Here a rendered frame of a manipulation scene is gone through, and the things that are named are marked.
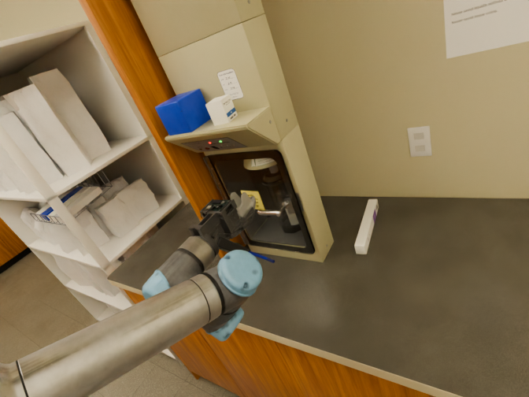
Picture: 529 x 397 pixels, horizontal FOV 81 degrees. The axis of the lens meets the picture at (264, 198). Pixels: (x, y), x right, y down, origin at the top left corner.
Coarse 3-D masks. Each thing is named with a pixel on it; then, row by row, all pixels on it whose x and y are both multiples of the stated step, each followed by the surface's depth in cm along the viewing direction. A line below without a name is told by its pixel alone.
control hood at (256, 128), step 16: (240, 112) 87; (256, 112) 81; (208, 128) 83; (224, 128) 79; (240, 128) 76; (256, 128) 77; (272, 128) 82; (176, 144) 96; (256, 144) 86; (272, 144) 85
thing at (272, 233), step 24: (216, 168) 105; (240, 168) 99; (264, 168) 93; (240, 192) 106; (264, 192) 100; (288, 192) 94; (264, 216) 107; (288, 216) 101; (264, 240) 116; (288, 240) 108
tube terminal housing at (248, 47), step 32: (224, 32) 75; (256, 32) 76; (192, 64) 86; (224, 64) 81; (256, 64) 76; (256, 96) 82; (288, 96) 88; (288, 128) 89; (288, 160) 89; (320, 224) 106; (288, 256) 116; (320, 256) 107
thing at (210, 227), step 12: (216, 204) 74; (228, 204) 71; (204, 216) 74; (216, 216) 71; (228, 216) 71; (192, 228) 68; (204, 228) 68; (216, 228) 71; (228, 228) 72; (216, 240) 71; (216, 252) 69
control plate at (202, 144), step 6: (222, 138) 84; (228, 138) 83; (186, 144) 94; (192, 144) 93; (198, 144) 92; (204, 144) 92; (210, 144) 91; (216, 144) 90; (222, 144) 90; (228, 144) 89; (234, 144) 88; (240, 144) 88; (204, 150) 99; (210, 150) 98
